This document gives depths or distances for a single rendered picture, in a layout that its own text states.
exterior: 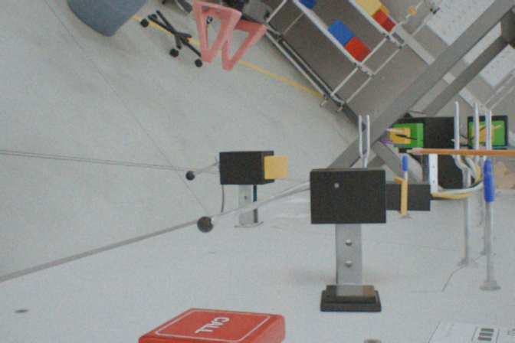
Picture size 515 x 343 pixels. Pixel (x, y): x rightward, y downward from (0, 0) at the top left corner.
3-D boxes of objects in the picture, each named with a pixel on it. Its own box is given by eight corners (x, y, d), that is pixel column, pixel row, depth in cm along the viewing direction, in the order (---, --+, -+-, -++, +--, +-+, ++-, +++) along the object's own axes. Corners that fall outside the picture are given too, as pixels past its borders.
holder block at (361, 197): (313, 217, 53) (311, 168, 52) (382, 217, 52) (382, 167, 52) (310, 224, 48) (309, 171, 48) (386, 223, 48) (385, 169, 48)
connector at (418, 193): (362, 205, 51) (363, 180, 51) (424, 207, 51) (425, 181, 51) (368, 210, 48) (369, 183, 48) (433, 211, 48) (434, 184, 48)
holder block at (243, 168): (195, 221, 92) (192, 151, 91) (276, 223, 87) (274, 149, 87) (179, 225, 87) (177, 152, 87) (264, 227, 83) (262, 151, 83)
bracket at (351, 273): (334, 278, 53) (332, 217, 53) (363, 278, 53) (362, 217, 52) (333, 291, 48) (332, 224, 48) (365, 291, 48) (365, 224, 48)
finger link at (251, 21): (254, 78, 92) (272, 13, 91) (229, 68, 85) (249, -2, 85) (214, 67, 95) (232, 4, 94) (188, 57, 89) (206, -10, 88)
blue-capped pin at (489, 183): (477, 285, 49) (476, 171, 48) (498, 285, 49) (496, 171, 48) (481, 290, 47) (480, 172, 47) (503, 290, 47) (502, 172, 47)
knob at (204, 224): (198, 231, 52) (198, 214, 52) (215, 231, 52) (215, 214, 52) (195, 234, 51) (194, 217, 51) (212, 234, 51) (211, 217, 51)
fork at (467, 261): (457, 267, 56) (455, 101, 55) (454, 262, 57) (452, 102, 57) (481, 267, 55) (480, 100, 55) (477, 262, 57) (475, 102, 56)
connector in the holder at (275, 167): (274, 177, 87) (273, 155, 87) (288, 177, 86) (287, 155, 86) (264, 178, 83) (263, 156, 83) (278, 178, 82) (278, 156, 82)
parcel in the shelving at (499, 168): (477, 177, 714) (497, 159, 706) (483, 178, 751) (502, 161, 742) (499, 198, 703) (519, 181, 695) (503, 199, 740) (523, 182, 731)
